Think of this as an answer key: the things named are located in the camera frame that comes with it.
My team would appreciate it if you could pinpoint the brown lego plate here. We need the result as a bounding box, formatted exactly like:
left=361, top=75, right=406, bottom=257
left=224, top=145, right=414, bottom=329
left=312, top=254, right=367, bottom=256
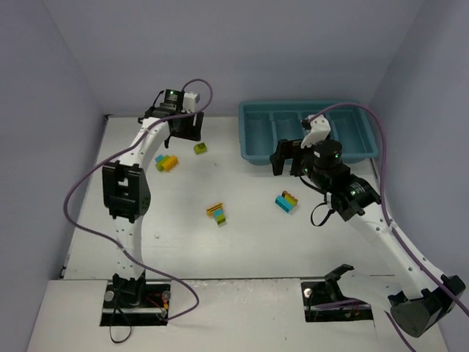
left=281, top=191, right=293, bottom=198

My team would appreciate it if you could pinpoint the yellow black striped lego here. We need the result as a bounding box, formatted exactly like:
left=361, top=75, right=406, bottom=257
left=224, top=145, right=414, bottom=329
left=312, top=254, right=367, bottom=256
left=206, top=202, right=223, bottom=216

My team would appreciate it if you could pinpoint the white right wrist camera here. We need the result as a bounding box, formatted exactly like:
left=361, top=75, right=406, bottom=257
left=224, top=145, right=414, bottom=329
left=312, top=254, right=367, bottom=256
left=300, top=114, right=331, bottom=149

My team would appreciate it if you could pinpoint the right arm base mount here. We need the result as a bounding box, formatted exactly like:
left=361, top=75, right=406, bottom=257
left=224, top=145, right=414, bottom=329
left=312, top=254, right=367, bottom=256
left=300, top=264, right=374, bottom=323

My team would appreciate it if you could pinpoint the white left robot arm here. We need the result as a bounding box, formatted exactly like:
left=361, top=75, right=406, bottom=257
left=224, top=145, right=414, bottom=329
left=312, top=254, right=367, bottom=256
left=102, top=89, right=203, bottom=308

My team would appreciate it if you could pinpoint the lime green small lego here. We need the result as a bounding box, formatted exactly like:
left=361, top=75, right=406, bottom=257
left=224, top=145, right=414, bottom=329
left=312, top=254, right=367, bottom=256
left=215, top=215, right=226, bottom=226

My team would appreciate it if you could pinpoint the light blue long lego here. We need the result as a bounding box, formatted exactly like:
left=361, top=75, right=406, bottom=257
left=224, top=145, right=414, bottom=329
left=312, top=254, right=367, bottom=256
left=275, top=195, right=295, bottom=213

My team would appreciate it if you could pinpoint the lime green curved lego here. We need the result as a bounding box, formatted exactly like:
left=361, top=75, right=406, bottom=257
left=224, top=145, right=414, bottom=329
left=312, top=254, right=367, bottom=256
left=284, top=197, right=298, bottom=207

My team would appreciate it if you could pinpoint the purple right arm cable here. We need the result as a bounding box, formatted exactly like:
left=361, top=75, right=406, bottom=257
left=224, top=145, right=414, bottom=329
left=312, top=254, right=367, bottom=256
left=306, top=102, right=469, bottom=352

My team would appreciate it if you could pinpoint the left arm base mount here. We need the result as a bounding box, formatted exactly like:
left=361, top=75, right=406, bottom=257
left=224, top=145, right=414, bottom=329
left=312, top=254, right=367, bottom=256
left=100, top=281, right=171, bottom=327

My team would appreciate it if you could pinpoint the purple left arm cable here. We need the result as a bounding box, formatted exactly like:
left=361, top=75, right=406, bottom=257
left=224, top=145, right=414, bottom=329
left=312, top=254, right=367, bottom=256
left=64, top=78, right=215, bottom=322

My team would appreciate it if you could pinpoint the black loose cable loop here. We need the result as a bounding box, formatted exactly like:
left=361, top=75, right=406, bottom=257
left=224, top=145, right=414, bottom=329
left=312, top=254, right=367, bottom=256
left=108, top=293, right=133, bottom=345

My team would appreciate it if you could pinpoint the teal divided plastic tray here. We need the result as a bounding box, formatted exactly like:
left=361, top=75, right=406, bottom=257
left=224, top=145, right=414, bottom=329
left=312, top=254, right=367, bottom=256
left=238, top=100, right=380, bottom=166

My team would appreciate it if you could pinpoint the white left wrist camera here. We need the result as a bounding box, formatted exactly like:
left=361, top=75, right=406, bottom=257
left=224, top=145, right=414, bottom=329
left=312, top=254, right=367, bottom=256
left=182, top=92, right=200, bottom=113

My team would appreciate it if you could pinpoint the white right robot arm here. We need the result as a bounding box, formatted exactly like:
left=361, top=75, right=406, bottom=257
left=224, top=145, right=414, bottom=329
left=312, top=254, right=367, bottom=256
left=270, top=139, right=465, bottom=338

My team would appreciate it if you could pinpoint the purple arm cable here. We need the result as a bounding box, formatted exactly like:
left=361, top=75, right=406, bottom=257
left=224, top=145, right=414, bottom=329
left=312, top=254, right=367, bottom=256
left=64, top=78, right=215, bottom=322
left=306, top=102, right=469, bottom=352

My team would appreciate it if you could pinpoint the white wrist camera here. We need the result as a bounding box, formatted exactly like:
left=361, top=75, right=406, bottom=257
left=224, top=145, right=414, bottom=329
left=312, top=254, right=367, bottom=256
left=182, top=92, right=200, bottom=113
left=300, top=114, right=331, bottom=149

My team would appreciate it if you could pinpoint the lime green lego brick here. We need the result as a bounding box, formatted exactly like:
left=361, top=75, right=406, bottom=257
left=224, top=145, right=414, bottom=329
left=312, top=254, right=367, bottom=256
left=156, top=155, right=178, bottom=172

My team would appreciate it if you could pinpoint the light blue small lego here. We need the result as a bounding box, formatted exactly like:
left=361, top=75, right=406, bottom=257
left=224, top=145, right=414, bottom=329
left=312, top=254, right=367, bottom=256
left=213, top=209, right=224, bottom=219

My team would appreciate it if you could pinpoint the lime green sloped lego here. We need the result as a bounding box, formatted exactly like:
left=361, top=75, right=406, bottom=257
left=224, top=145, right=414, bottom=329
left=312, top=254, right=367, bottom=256
left=193, top=143, right=207, bottom=155

